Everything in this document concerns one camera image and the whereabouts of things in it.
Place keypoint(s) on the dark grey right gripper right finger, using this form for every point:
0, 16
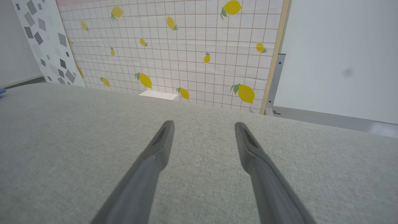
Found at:
267, 186

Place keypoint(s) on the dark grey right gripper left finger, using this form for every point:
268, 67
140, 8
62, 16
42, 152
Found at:
140, 183

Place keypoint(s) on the blue shorts with white stripe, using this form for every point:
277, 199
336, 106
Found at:
2, 92

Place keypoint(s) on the lemon print grid panel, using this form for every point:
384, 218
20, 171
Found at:
192, 40

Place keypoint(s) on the grey terrazzo pattern panel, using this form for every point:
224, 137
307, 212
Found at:
46, 40

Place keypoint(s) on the grey metal support post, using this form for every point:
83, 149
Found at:
275, 81

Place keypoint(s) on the light wooden panel frame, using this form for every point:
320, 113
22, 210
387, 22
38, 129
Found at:
278, 46

